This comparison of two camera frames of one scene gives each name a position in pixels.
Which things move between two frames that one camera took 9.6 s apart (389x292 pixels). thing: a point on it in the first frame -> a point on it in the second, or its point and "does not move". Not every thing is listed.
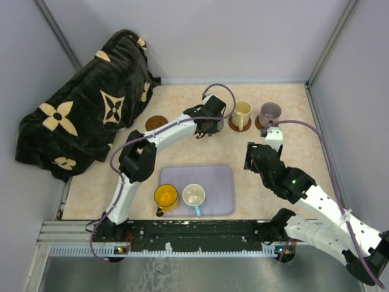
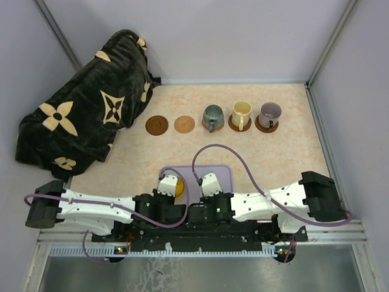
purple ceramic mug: (270, 112) does not move
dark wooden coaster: (258, 123) does not move
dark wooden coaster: (154, 121) does not move
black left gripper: (212, 130) -> (172, 199)
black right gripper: (249, 163) -> (206, 199)
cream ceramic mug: (240, 117) does not move
